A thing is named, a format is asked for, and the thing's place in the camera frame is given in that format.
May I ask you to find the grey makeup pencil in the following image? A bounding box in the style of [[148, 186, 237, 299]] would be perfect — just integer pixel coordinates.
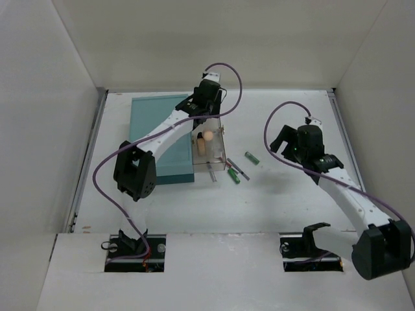
[[227, 158, 250, 181]]

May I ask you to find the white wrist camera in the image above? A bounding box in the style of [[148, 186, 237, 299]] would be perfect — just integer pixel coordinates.
[[202, 71, 220, 84], [305, 116, 322, 128]]

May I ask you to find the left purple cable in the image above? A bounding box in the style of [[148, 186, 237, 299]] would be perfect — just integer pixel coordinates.
[[93, 63, 244, 260]]

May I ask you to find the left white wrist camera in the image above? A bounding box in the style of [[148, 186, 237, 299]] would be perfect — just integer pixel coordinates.
[[202, 71, 220, 84]]

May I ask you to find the red white makeup pencil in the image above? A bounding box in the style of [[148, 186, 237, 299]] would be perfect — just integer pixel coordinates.
[[218, 157, 234, 169]]

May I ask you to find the purple cable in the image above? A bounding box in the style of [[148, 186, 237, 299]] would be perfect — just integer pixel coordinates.
[[93, 63, 244, 260], [263, 101, 415, 263]]

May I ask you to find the peach makeup sponge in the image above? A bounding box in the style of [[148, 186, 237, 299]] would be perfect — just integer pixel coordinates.
[[202, 130, 214, 141]]

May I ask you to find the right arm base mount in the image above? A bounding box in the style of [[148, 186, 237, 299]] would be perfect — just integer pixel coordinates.
[[279, 222, 344, 272]]

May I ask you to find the green tube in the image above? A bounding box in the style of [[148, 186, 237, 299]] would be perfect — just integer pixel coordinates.
[[228, 168, 241, 185], [244, 152, 260, 165]]

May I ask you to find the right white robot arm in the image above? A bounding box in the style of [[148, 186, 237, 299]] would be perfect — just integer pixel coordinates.
[[270, 125, 412, 280]]

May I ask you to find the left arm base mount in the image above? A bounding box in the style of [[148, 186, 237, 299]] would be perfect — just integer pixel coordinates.
[[101, 229, 167, 273]]

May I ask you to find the teal makeup organizer box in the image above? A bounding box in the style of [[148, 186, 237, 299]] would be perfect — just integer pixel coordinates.
[[129, 94, 195, 185]]

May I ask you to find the beige foundation pump bottle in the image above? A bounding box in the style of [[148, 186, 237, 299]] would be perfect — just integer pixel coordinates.
[[196, 132, 206, 157]]

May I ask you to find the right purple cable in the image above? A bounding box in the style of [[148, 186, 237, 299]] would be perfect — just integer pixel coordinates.
[[263, 101, 415, 263]]

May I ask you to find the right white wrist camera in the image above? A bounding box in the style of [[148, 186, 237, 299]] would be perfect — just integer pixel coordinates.
[[305, 116, 322, 128]]

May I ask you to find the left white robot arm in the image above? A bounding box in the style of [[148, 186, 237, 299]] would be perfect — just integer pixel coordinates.
[[113, 74, 222, 202]]

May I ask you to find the black silver makeup pencil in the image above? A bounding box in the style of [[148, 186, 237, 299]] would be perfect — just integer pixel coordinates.
[[206, 161, 217, 182]]

